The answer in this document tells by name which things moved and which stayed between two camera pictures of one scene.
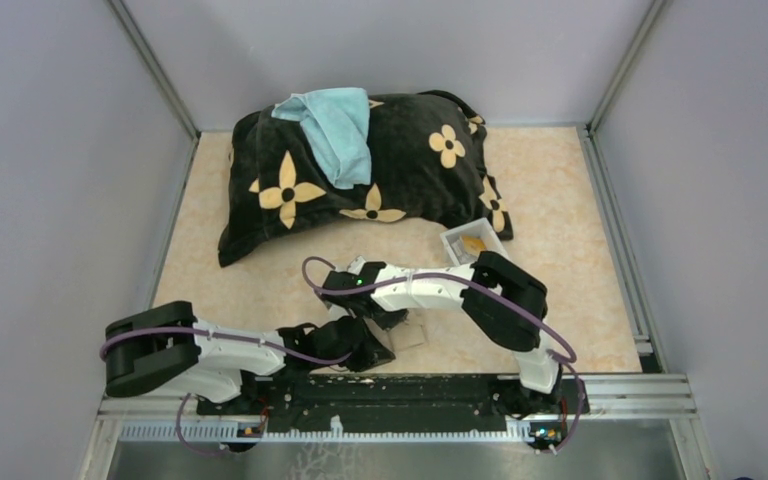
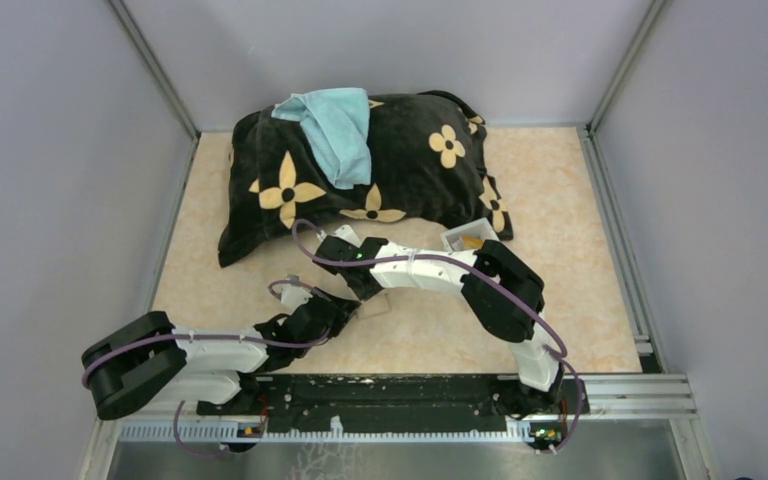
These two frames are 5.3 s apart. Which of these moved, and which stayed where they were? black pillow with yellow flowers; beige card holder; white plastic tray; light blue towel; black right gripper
Moved: black right gripper; beige card holder
Stayed: light blue towel; white plastic tray; black pillow with yellow flowers
